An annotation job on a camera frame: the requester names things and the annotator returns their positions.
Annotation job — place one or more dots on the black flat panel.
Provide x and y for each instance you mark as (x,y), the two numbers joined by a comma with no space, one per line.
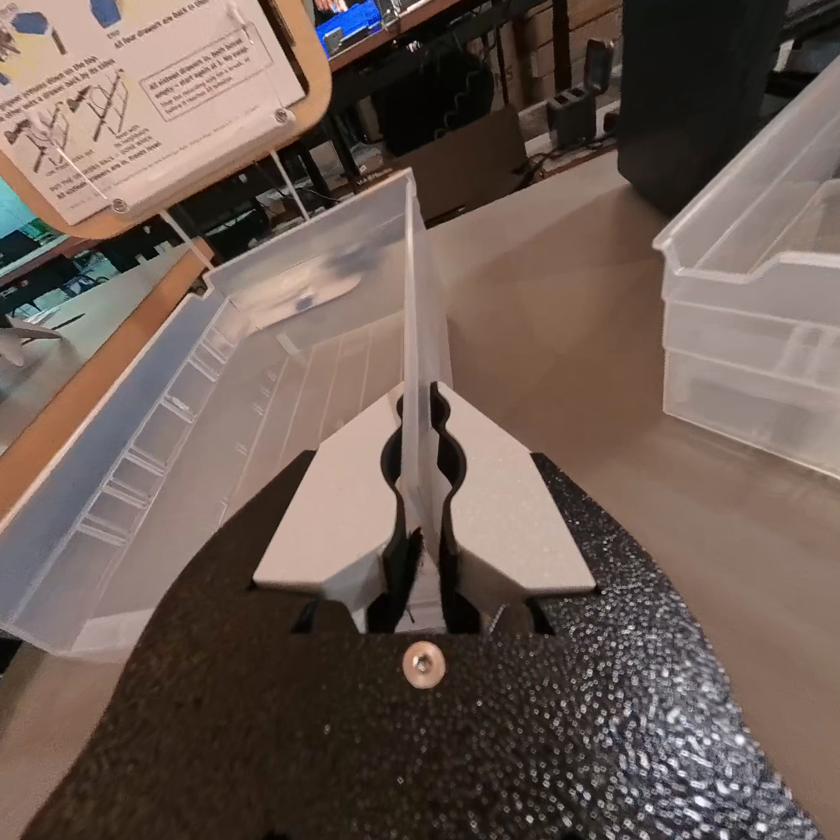
(459,170)

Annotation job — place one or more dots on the large clear plastic bin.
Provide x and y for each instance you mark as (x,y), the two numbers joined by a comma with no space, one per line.
(754,315)

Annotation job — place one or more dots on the black battery charger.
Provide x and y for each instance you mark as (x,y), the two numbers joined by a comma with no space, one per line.
(577,98)

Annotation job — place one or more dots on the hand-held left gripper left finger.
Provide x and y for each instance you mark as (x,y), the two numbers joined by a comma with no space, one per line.
(328,525)

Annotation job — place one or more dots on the stack of cardboard boxes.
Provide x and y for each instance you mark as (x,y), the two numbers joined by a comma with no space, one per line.
(590,26)

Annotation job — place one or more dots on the small clear container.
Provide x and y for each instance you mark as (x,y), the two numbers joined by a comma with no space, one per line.
(262,394)

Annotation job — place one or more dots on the black drawer cabinet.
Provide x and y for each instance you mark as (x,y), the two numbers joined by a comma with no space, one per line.
(689,98)

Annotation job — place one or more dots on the small blue bin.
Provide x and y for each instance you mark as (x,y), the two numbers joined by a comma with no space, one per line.
(351,26)

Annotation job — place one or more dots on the wooden instruction board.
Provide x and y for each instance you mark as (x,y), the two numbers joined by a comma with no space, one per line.
(131,98)

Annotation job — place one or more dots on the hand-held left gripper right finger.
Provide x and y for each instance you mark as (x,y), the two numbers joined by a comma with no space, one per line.
(518,525)

